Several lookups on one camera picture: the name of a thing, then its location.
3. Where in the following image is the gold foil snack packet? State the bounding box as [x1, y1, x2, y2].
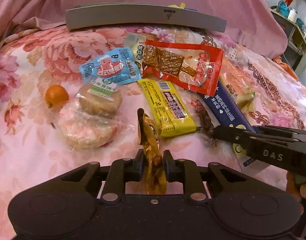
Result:
[137, 108, 167, 194]

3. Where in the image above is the small brown date packet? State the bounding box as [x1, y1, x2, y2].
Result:
[190, 100, 217, 146]

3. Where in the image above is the yellow snack bar packet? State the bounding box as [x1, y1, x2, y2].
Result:
[138, 79, 197, 138]

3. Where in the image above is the pink round cake packet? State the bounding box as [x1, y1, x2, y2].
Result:
[56, 99, 119, 148]

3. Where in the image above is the brown round cake packet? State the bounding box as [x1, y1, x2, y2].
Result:
[76, 83, 122, 119]

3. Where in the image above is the orange bread packet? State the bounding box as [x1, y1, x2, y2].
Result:
[219, 58, 256, 113]

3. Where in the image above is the small orange tangerine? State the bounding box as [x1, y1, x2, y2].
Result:
[45, 85, 69, 110]

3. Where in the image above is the red dried tofu packet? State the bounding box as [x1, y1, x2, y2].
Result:
[142, 40, 224, 96]

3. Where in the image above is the blue cartoon snack packet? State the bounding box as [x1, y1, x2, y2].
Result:
[78, 47, 141, 86]

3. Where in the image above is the pale green snack packet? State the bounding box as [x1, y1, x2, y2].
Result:
[124, 33, 146, 75]

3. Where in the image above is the grey cardboard snack box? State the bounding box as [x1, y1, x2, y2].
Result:
[65, 3, 227, 33]

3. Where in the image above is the person's right hand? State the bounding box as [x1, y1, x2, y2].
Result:
[285, 171, 306, 215]

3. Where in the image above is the wooden side shelf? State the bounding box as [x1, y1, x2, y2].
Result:
[270, 0, 306, 75]

